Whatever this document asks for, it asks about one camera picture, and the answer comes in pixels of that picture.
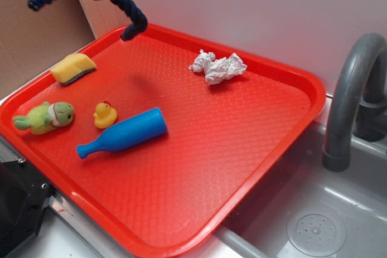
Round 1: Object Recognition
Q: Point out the crumpled white paper tissue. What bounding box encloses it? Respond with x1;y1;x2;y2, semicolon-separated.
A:
188;50;247;85

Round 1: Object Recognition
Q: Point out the dark blue rope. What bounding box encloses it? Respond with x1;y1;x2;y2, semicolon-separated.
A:
27;0;149;42

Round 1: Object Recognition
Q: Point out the grey toy faucet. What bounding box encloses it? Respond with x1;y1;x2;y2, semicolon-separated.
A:
322;33;386;172

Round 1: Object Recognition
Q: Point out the blue plastic toy bottle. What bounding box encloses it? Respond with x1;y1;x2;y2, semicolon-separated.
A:
76;108;167;159

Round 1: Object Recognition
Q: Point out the green plush frog toy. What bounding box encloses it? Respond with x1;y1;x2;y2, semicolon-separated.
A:
13;102;74;135

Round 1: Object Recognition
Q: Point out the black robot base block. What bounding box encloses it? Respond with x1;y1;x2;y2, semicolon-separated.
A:
1;160;53;257

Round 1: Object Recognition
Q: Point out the grey toy sink basin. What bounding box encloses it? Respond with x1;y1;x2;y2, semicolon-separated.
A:
215;123;386;257

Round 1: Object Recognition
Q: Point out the yellow rubber duck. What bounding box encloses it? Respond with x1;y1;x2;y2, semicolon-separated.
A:
93;102;118;129

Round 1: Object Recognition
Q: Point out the wooden corner panel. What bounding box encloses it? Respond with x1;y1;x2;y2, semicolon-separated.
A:
65;0;132;40

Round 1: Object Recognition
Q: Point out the red plastic tray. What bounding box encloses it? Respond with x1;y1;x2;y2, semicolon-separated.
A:
1;25;325;257

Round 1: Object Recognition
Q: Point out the yellow sponge with grey pad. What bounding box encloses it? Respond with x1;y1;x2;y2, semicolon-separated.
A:
50;53;97;85

